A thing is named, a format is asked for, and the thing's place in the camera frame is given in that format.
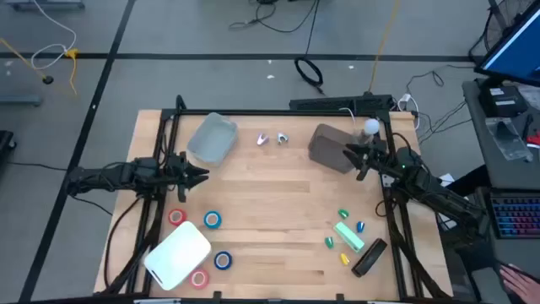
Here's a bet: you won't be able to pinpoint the backlit blue keyboard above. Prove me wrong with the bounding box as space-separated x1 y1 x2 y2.
489 192 540 241

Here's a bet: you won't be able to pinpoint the red tape roll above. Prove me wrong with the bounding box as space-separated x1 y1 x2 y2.
168 208 188 227

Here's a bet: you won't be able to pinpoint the white floor cable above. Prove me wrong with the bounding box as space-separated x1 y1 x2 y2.
30 0 78 71

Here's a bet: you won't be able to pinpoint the black power strip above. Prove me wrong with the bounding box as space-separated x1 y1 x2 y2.
289 93 396 116

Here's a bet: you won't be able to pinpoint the mint green stapler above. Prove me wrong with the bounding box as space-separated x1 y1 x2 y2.
332 221 366 254

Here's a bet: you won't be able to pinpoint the dark blue tape roll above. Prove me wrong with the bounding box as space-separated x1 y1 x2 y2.
213 251 234 271

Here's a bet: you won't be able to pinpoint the grey desk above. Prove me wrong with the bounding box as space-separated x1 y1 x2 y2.
462 78 540 191

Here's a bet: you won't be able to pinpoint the black floor fan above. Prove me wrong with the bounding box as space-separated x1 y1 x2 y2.
467 0 539 64

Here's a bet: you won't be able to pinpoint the black desk cables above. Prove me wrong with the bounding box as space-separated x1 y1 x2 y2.
407 62 476 147

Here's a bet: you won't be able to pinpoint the pale plastic bin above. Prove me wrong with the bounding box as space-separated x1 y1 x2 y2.
186 111 239 166

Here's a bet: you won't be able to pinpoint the white lamp cable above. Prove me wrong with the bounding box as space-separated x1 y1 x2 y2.
338 106 358 126

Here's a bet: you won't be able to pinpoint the white plug with cable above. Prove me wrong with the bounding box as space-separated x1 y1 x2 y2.
396 92 421 130

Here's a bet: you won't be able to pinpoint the yellow floor cable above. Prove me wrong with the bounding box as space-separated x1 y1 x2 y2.
0 36 80 96

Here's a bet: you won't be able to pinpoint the yellow hanging cable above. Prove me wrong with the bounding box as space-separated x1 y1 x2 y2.
368 0 402 95

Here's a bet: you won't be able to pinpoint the white light bulb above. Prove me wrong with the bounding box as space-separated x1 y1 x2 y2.
357 118 381 144

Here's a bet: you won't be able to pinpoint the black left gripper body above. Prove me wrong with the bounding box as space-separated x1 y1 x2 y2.
165 150 190 204

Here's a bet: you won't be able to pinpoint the black floor cable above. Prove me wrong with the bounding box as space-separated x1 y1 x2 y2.
229 0 318 34

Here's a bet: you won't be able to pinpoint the black box with labels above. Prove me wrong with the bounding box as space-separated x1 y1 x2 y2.
478 84 528 118

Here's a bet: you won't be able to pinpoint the white plastic bin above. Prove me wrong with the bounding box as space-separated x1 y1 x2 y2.
143 220 212 291

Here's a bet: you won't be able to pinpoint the clear plastic bag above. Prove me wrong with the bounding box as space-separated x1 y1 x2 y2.
484 117 533 162

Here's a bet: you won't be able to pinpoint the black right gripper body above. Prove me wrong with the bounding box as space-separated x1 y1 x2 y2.
357 141 388 182

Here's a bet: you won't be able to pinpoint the dark grey translucent bin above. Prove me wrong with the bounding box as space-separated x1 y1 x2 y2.
307 123 359 175

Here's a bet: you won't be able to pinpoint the light blue tape roll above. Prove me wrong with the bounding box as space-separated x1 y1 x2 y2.
202 210 223 231

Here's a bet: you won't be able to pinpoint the black stapler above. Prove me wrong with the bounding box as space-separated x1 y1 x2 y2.
350 237 388 279

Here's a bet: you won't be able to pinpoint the black hanging cable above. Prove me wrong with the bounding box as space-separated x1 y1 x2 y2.
294 0 326 95

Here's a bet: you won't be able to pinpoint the computer monitor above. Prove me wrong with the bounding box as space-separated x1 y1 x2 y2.
474 0 540 89

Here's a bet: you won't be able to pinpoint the person's hand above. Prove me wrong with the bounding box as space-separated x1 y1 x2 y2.
499 263 540 304

